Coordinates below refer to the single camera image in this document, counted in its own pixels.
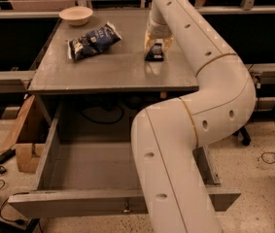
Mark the cream bowl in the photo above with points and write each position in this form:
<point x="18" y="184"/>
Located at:
<point x="76" y="16"/>

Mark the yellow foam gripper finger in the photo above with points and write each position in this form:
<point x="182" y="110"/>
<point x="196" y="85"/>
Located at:
<point x="149" y="41"/>
<point x="167" y="42"/>

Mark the metal drawer knob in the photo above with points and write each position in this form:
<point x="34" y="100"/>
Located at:
<point x="126" y="209"/>

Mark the blue chip bag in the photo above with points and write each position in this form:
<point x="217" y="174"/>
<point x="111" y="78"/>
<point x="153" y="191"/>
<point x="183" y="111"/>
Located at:
<point x="93" y="42"/>

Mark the dark blue rxbar wrapper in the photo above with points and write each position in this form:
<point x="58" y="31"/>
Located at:
<point x="155" y="53"/>

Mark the grey open top drawer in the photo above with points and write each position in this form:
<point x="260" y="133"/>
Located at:
<point x="88" y="169"/>

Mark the black stand leg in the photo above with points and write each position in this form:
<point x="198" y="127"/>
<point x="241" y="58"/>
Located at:
<point x="246" y="137"/>

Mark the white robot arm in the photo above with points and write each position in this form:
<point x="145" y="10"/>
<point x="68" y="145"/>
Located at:
<point x="164" y="135"/>

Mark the grey cabinet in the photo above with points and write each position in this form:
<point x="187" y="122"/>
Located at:
<point x="121" y="68"/>

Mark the cardboard box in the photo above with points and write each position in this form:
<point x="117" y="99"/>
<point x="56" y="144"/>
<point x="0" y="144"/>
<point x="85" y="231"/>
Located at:
<point x="27" y="136"/>

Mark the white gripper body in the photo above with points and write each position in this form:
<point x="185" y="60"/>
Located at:
<point x="158" y="30"/>

